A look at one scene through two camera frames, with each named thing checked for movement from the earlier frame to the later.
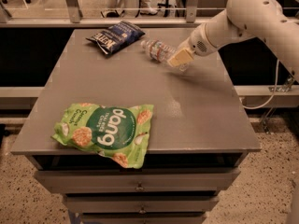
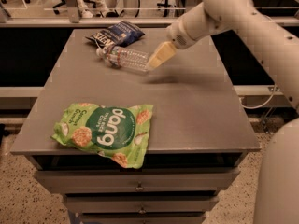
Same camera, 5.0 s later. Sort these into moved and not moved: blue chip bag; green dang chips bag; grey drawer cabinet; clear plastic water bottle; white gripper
Moved: clear plastic water bottle; white gripper
Not moved: grey drawer cabinet; green dang chips bag; blue chip bag
